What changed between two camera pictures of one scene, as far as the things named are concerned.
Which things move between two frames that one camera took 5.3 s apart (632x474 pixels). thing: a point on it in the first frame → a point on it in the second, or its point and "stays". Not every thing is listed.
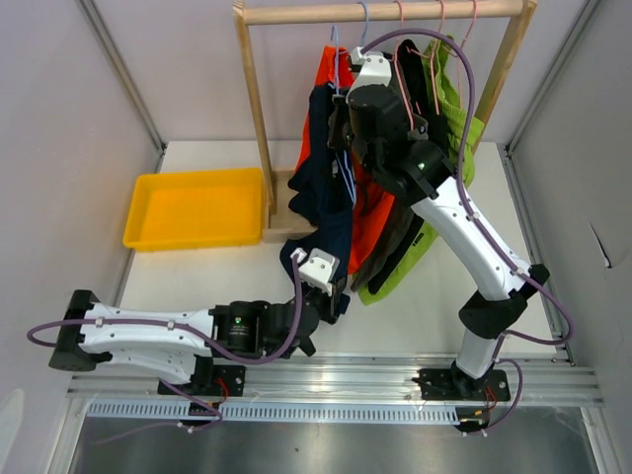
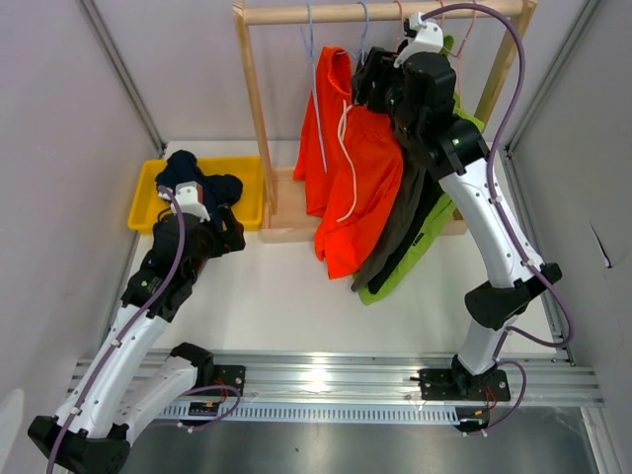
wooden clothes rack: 282,221 stays
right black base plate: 443,384 stays
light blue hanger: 338,53 → 310,53
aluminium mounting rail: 533,379 stays
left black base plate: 226,380 stays
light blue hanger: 366,22 stays
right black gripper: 337,138 → 379,68
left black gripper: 329,301 → 230,239
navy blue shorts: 323,206 → 218,190
